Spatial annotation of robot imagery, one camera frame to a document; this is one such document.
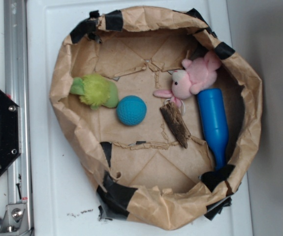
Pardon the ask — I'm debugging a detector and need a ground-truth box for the aluminium extrusion rail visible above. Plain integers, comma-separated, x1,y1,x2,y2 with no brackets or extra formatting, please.
3,0,34,236

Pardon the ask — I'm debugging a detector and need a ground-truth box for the blue dimpled ball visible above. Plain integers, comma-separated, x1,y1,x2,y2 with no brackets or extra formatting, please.
116,95,147,126

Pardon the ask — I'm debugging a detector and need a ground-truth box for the dark wood chip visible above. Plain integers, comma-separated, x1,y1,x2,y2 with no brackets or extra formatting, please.
160,102,191,149

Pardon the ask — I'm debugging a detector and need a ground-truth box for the metal corner bracket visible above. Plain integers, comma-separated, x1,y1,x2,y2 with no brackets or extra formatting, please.
0,203,29,236

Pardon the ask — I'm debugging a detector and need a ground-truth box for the blue plastic bottle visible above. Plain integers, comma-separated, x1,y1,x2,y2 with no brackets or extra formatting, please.
197,88,229,170

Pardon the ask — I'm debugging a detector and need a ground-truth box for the pink plush bunny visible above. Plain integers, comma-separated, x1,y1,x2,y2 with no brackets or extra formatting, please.
153,51,221,108

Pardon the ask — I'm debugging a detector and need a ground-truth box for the brown paper bag bin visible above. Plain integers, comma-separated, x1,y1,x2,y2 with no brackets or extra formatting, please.
50,6,262,230

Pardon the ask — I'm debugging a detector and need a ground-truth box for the green fuzzy plush toy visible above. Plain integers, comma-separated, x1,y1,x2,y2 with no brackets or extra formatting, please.
69,74,119,110

